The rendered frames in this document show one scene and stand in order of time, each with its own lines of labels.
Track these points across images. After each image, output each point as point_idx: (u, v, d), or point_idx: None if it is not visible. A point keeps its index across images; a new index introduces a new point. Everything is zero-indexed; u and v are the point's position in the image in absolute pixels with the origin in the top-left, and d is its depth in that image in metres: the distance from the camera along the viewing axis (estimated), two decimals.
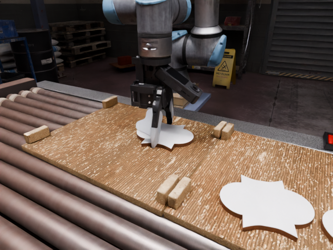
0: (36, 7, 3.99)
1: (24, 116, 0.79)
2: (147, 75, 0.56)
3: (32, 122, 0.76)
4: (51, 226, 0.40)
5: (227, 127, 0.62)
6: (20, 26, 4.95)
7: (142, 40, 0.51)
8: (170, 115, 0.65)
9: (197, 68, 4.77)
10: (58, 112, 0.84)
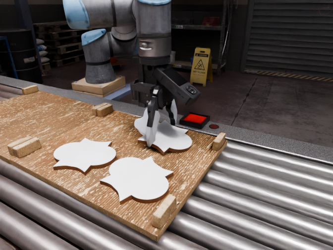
0: (20, 8, 4.15)
1: None
2: (147, 75, 0.57)
3: None
4: None
5: (102, 107, 0.78)
6: (7, 26, 5.11)
7: (139, 40, 0.52)
8: (172, 116, 0.64)
9: (179, 67, 4.92)
10: None
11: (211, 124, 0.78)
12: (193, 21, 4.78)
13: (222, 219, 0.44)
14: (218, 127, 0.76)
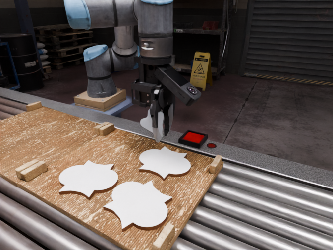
0: (22, 13, 4.18)
1: None
2: (148, 74, 0.57)
3: None
4: None
5: (104, 126, 0.81)
6: (8, 29, 5.14)
7: (141, 39, 0.51)
8: (168, 121, 0.63)
9: (179, 70, 4.96)
10: None
11: (209, 143, 0.81)
12: (192, 25, 4.82)
13: (217, 245, 0.47)
14: (215, 146, 0.79)
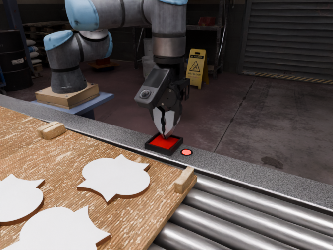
0: (9, 8, 4.00)
1: None
2: None
3: None
4: None
5: (50, 127, 0.63)
6: None
7: (158, 36, 0.57)
8: (165, 124, 0.61)
9: None
10: None
11: (184, 149, 0.63)
12: (188, 21, 4.64)
13: None
14: (192, 153, 0.61)
